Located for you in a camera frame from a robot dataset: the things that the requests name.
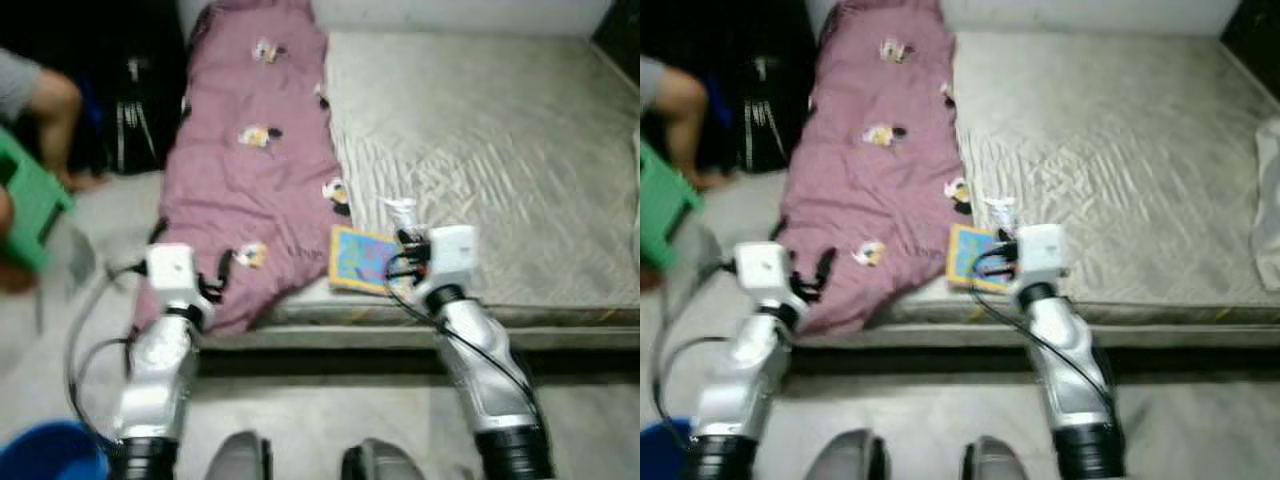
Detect colourful children's book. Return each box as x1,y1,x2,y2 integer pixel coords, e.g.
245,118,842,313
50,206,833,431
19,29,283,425
328,225,411,297
945,223,1016,294

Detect pink cartoon print quilt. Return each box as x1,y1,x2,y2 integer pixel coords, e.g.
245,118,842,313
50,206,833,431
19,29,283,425
130,0,351,336
778,0,976,336

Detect white pillow with green tree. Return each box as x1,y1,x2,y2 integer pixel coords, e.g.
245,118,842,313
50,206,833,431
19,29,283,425
1250,115,1280,291

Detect white quilted mattress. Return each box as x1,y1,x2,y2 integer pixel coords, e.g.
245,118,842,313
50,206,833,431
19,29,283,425
830,30,1280,351
200,30,641,351

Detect black bag with white stripes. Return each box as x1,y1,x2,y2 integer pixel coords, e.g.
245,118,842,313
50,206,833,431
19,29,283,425
100,50,191,176
735,50,816,171

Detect grey left robot leg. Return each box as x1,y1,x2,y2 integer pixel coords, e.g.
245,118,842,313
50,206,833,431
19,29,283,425
805,430,881,480
205,430,273,480

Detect grey robot leg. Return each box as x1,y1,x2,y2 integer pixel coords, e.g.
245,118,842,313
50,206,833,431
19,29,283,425
960,435,1041,480
805,430,881,480
205,430,273,480
340,437,426,480

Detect grey right robot leg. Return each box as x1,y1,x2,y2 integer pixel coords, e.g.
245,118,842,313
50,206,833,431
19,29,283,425
960,435,1041,480
340,437,426,480

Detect person in grey shorts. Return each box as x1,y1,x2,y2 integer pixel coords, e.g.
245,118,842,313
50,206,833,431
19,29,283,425
0,45,109,296
640,55,736,191

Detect blue plastic bucket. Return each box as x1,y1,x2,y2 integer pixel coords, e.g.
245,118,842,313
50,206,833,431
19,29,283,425
0,420,111,480
640,418,696,480

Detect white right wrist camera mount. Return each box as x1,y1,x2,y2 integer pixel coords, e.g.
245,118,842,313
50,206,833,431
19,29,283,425
425,225,479,291
1015,224,1068,286

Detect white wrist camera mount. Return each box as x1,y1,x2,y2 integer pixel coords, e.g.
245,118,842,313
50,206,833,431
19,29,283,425
735,242,789,301
425,225,479,291
1015,224,1068,286
147,243,198,301

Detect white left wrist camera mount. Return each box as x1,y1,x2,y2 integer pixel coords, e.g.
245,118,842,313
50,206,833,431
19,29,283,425
735,242,789,301
147,243,198,301

